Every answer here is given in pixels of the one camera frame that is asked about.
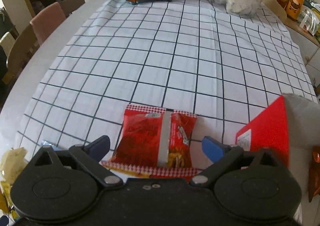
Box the red snack packet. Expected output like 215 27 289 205
101 104 198 180

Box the blue wrapped candy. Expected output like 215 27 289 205
41 140 61 151

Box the white red cardboard box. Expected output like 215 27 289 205
235 92 320 169

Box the orange foil snack bag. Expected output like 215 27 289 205
308 146 320 203

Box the white black checkered tablecloth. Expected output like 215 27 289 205
16 0 316 169

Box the brown wooden chair left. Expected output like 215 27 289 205
1 24 40 85

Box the pink cushioned chair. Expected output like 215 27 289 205
30 2 66 45

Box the orange thermos bottle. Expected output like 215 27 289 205
285 0 304 21

